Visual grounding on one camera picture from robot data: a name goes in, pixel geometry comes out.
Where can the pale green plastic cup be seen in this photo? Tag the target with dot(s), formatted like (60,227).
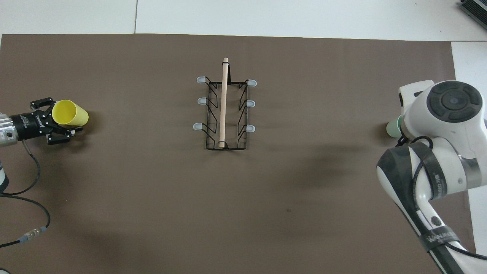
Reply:
(392,128)

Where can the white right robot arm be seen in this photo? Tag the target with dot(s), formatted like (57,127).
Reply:
(445,125)

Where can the yellow plastic cup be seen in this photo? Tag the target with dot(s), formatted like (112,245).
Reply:
(74,114)

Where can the brown table mat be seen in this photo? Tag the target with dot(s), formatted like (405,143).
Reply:
(152,198)

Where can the dark grey laptop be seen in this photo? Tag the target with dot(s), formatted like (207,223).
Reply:
(475,7)

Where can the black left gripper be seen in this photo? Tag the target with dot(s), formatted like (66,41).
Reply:
(30,125)

